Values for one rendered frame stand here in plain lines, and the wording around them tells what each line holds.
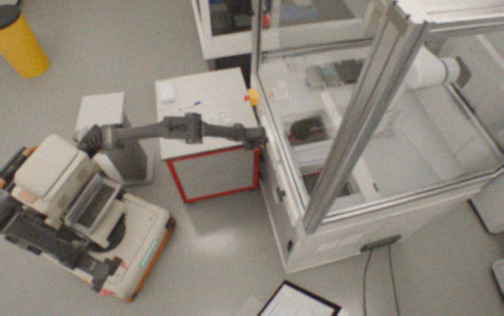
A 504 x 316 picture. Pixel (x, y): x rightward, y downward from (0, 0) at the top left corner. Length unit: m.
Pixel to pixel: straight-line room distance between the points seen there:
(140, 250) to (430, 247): 2.07
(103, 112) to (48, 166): 0.96
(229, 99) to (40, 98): 2.24
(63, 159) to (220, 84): 1.19
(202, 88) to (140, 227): 0.99
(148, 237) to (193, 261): 0.39
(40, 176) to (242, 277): 1.51
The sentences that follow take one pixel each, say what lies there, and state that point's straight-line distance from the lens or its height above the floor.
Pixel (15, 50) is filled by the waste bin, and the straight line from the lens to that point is 3.76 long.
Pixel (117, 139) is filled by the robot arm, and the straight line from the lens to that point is 1.27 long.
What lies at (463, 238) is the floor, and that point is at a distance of 2.87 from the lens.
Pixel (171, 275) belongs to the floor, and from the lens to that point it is 2.35.
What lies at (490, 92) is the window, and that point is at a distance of 0.92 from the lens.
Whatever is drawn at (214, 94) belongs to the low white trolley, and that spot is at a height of 0.76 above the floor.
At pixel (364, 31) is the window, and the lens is 0.69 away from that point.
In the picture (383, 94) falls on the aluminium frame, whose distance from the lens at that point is 0.64.
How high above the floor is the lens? 2.26
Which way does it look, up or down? 57 degrees down
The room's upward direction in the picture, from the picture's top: 2 degrees clockwise
